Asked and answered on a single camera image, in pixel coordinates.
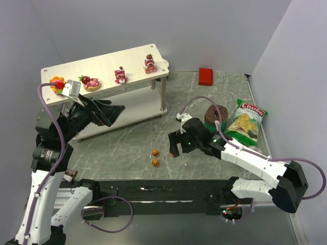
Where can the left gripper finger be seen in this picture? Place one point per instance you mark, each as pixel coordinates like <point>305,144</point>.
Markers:
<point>101,102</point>
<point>110,113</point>

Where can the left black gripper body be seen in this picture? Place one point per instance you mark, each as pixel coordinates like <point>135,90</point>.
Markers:
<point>96,112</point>

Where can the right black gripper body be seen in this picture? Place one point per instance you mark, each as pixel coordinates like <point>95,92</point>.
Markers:
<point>182,139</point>

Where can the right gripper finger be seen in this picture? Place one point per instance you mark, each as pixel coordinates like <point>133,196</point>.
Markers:
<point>187,147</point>
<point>174,140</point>

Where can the pink bear donut toy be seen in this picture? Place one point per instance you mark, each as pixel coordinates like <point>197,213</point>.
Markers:
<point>90,84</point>

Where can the pink bear cupcake toy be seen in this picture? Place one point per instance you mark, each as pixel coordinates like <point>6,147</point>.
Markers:
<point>120,77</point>

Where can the pink bear strawberry cake toy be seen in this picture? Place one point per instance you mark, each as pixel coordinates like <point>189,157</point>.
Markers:
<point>149,65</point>

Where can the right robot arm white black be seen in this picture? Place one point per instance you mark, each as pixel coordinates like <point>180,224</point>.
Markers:
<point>283,183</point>

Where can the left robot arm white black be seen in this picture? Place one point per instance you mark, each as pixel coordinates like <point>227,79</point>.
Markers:
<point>49,164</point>

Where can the white two-tier shelf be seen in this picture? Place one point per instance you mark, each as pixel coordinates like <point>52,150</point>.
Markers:
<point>143,95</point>

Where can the brown green wrapped roll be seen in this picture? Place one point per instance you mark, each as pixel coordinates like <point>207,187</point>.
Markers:
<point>211,116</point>

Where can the orange bear toy top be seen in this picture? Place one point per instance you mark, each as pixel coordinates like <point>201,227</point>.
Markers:
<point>155,152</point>

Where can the orange bear toy bottom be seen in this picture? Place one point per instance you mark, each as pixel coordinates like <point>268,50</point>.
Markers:
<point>155,162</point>

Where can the green cassava chips bag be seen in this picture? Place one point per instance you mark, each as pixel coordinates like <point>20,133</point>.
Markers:
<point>246,123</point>

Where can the red block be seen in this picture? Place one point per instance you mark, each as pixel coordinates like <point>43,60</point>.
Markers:
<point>205,76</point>

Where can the brown jar with lid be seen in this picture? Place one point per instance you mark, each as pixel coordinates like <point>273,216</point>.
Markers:
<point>256,149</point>

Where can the brown snack bar wrapper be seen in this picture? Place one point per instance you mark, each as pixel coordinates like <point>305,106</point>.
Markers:
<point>70,175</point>

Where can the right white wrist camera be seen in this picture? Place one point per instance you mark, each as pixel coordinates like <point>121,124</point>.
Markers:
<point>183,118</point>

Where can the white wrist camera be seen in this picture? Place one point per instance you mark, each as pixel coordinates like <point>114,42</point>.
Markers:
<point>70,90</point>
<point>183,118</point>

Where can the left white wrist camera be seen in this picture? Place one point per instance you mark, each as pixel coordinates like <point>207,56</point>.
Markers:
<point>70,90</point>

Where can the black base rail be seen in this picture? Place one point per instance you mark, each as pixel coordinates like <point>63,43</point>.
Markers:
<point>155,197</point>

